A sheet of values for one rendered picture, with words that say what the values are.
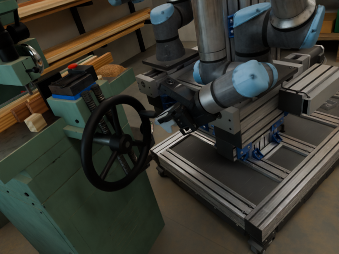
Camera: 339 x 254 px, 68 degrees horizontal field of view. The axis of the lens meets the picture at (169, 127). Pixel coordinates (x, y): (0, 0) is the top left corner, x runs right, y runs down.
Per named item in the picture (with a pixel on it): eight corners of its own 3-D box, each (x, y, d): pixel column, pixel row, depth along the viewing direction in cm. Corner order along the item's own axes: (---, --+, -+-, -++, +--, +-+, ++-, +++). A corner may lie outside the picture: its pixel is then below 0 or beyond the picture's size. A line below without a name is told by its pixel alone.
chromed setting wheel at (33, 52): (44, 77, 95) (27, 44, 88) (25, 76, 101) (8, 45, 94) (51, 73, 97) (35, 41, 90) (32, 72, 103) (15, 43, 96)
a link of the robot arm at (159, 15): (150, 40, 123) (142, 10, 116) (166, 31, 131) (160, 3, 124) (169, 40, 116) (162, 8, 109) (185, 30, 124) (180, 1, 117)
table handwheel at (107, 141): (128, 207, 78) (67, 165, 57) (84, 191, 88) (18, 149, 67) (165, 131, 91) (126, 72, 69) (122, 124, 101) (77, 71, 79)
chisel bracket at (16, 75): (25, 90, 78) (10, 65, 73) (2, 88, 85) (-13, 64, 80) (45, 80, 83) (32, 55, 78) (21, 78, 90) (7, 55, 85)
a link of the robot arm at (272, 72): (242, 59, 72) (222, 62, 64) (283, 62, 65) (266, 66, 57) (239, 86, 74) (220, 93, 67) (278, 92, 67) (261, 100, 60)
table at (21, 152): (24, 195, 60) (10, 178, 57) (-34, 168, 75) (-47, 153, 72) (156, 80, 100) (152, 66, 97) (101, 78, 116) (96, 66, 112)
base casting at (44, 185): (40, 206, 75) (24, 185, 70) (-43, 166, 104) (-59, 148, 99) (129, 121, 104) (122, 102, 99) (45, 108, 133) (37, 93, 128)
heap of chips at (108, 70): (115, 77, 96) (112, 70, 94) (92, 76, 102) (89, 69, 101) (128, 67, 102) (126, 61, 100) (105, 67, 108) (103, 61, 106)
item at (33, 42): (32, 75, 99) (15, 46, 92) (21, 75, 102) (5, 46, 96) (51, 66, 105) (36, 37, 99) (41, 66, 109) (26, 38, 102)
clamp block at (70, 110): (87, 130, 74) (73, 103, 69) (57, 124, 80) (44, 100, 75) (118, 104, 83) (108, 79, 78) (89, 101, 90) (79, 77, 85)
